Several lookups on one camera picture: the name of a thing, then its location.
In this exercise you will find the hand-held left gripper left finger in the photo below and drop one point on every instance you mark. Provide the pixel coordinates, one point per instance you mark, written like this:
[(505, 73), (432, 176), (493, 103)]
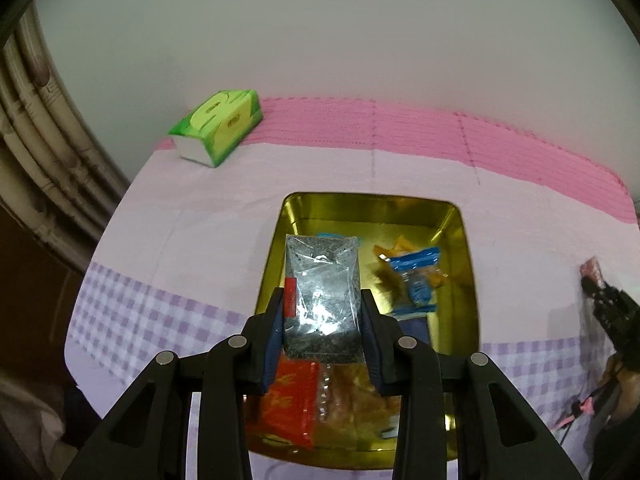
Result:
[(274, 345)]

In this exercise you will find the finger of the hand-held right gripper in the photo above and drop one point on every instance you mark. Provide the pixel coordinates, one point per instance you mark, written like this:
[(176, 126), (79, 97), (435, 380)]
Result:
[(600, 300)]

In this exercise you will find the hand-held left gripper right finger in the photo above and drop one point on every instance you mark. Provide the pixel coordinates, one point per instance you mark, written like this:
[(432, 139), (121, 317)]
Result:
[(372, 345)]

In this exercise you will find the brown block snack packet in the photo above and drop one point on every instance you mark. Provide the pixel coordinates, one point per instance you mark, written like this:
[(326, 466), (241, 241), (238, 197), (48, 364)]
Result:
[(592, 267)]

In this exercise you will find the navy and pale blue packet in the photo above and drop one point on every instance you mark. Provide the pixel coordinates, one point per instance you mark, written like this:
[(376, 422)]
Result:
[(415, 327)]

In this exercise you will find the orange snack packet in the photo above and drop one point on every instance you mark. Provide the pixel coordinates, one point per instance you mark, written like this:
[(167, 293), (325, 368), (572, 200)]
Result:
[(350, 400)]

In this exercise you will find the red snack packet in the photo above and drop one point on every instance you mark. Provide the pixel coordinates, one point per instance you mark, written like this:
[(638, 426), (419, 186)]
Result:
[(290, 405)]

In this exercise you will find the dark grey snack packet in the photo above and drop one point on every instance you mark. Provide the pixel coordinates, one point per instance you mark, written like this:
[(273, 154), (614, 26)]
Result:
[(320, 285)]

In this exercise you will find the blue cookie packet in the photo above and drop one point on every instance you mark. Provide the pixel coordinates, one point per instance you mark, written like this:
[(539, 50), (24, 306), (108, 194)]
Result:
[(415, 270)]

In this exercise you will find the yellow snack bag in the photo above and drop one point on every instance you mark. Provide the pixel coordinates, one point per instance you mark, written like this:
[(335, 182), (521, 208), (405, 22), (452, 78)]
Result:
[(400, 247)]

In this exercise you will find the maroon and gold tin box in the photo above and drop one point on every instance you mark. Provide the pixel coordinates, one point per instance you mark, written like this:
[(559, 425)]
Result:
[(350, 215)]

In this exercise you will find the person's right hand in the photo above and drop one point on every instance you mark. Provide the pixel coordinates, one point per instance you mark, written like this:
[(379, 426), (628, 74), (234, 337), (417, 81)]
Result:
[(625, 395)]

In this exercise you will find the pink and purple checked tablecloth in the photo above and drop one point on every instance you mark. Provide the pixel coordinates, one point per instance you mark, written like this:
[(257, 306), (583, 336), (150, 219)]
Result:
[(200, 235)]

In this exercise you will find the green tissue pack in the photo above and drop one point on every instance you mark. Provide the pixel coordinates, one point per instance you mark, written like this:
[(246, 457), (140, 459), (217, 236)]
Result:
[(220, 120)]

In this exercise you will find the pale cloth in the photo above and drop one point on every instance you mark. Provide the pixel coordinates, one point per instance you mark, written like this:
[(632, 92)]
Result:
[(25, 415)]

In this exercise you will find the beige wall pipe bundle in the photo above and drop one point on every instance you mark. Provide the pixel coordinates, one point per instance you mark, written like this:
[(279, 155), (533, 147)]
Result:
[(30, 125)]

